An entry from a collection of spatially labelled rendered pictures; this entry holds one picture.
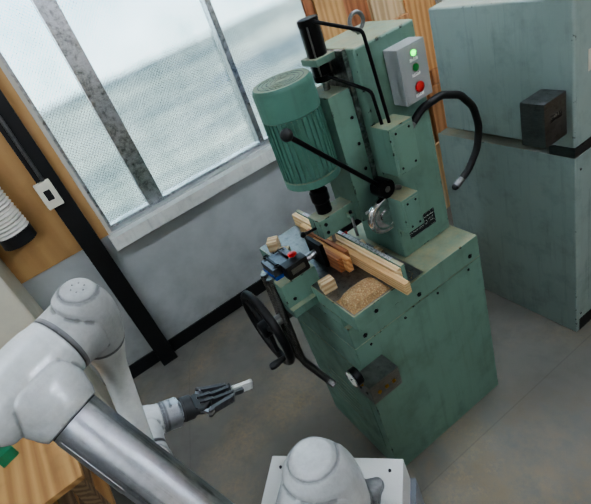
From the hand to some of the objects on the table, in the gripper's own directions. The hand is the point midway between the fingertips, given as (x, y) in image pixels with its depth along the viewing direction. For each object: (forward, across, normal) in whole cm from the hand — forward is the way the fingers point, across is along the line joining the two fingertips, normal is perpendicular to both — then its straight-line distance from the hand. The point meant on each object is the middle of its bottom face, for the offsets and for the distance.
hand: (241, 387), depth 155 cm
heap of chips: (+34, -17, -31) cm, 49 cm away
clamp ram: (+32, +8, -31) cm, 46 cm away
